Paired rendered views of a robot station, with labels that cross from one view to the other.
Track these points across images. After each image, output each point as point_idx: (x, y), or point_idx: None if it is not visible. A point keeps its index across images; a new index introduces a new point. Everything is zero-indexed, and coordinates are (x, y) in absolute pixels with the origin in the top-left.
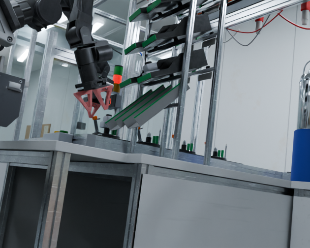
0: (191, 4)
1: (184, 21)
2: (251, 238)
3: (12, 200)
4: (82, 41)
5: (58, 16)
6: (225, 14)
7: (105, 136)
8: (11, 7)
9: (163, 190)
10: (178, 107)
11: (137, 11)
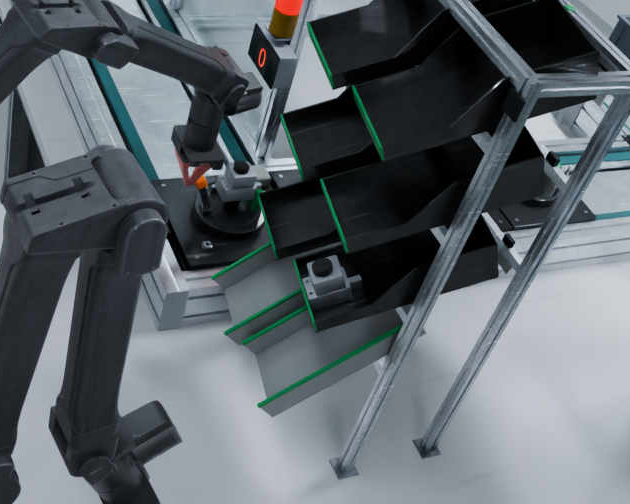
0: (487, 162)
1: (452, 194)
2: None
3: (34, 138)
4: (89, 482)
5: (11, 498)
6: (609, 146)
7: (218, 263)
8: None
9: None
10: (380, 382)
11: (324, 66)
